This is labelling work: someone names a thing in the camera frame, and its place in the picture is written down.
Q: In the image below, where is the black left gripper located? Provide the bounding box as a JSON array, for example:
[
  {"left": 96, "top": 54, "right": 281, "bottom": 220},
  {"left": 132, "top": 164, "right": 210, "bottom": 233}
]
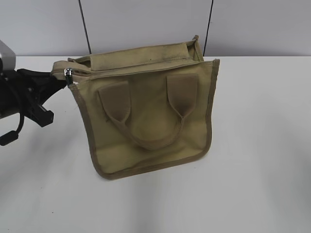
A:
[{"left": 0, "top": 68, "right": 67, "bottom": 127}]

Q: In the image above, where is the silver zipper pull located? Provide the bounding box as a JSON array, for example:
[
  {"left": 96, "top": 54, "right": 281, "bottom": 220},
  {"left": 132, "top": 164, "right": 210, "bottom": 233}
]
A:
[{"left": 64, "top": 67, "right": 73, "bottom": 87}]

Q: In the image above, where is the yellow canvas tote bag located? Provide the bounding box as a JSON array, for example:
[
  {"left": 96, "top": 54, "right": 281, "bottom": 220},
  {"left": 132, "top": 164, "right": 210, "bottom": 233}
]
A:
[{"left": 51, "top": 36, "right": 220, "bottom": 180}]

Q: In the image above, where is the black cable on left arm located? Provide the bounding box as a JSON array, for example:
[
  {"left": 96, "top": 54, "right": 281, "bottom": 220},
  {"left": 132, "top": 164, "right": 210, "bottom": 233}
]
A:
[{"left": 0, "top": 106, "right": 25, "bottom": 147}]

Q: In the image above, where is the left black wall cable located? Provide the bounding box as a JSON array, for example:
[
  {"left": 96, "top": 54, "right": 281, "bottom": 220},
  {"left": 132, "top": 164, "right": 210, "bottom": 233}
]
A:
[{"left": 79, "top": 0, "right": 92, "bottom": 54}]

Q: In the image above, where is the black wall cable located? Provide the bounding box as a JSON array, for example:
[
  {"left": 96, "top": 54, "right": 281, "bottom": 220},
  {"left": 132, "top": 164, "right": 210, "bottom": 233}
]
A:
[
  {"left": 79, "top": 0, "right": 92, "bottom": 54},
  {"left": 203, "top": 0, "right": 215, "bottom": 56}
]

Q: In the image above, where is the right black wall cable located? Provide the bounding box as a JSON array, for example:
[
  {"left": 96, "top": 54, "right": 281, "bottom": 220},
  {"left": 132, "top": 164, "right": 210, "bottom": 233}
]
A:
[{"left": 203, "top": 0, "right": 215, "bottom": 56}]

